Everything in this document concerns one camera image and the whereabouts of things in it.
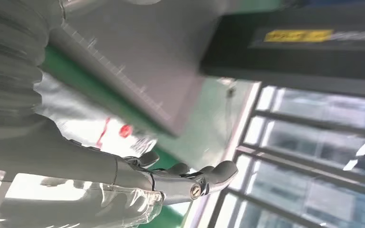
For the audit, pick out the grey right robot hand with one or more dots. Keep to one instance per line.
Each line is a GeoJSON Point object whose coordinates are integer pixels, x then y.
{"type": "Point", "coordinates": [59, 163]}

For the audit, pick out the black inbound scanner machine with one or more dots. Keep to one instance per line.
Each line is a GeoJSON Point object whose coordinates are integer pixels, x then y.
{"type": "Point", "coordinates": [144, 47]}

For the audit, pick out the yellow and black scanner label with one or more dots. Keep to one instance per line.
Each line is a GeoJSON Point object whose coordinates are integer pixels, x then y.
{"type": "Point", "coordinates": [297, 35]}

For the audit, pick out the dark window frame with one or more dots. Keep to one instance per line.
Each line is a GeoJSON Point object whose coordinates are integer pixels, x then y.
{"type": "Point", "coordinates": [311, 171]}

